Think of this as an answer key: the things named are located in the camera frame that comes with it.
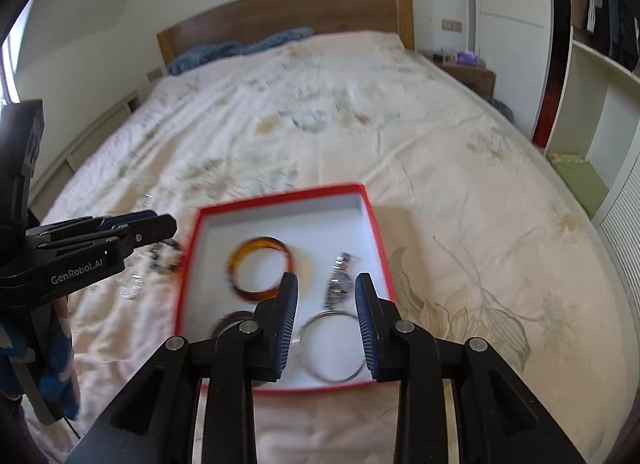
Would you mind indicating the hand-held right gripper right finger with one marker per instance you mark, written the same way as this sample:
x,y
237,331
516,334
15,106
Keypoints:
x,y
367,329

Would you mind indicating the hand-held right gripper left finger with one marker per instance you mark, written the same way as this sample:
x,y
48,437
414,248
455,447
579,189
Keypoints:
x,y
287,324

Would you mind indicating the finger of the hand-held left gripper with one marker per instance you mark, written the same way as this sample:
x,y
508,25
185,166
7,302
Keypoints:
x,y
127,218
145,234

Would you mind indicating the twisted silver bangle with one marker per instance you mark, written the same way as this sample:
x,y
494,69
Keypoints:
x,y
131,289

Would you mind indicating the plain silver bangle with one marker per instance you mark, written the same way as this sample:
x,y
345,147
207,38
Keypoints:
x,y
320,375

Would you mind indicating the red jewelry box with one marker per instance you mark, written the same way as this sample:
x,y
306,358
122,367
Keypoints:
x,y
280,216

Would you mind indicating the amber bangle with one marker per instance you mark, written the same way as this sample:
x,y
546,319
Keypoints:
x,y
240,284

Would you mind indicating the dark tortoiseshell bangle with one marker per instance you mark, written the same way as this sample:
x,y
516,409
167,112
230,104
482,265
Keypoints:
x,y
225,320

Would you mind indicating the blue pillow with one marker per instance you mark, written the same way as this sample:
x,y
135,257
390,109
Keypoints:
x,y
200,57
280,39

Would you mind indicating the window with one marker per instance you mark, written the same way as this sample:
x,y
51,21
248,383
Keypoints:
x,y
7,74

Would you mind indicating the floral cream duvet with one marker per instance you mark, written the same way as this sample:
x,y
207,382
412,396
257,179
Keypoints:
x,y
325,119

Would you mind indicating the green floor mat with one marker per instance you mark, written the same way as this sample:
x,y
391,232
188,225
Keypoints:
x,y
580,182

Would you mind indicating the wooden headboard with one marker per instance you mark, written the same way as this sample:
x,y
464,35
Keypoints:
x,y
280,9

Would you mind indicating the wooden nightstand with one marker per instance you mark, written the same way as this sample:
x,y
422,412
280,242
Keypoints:
x,y
472,77

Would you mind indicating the red panel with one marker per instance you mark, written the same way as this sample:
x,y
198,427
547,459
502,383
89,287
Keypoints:
x,y
542,114

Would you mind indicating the purple tissue box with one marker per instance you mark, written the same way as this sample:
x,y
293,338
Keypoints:
x,y
469,59

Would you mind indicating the white sliding wardrobe door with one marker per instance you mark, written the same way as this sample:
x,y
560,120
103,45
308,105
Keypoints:
x,y
510,44

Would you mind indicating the white open wardrobe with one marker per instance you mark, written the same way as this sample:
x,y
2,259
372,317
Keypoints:
x,y
600,109

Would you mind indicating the hanging dark clothes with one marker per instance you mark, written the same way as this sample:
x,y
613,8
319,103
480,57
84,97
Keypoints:
x,y
615,19

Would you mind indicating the low white wall cabinet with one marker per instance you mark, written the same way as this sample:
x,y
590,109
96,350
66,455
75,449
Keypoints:
x,y
85,144

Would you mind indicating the wall socket plate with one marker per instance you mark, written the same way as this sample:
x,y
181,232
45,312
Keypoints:
x,y
154,74

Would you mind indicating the wall switch plate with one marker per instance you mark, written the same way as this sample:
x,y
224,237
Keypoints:
x,y
451,24

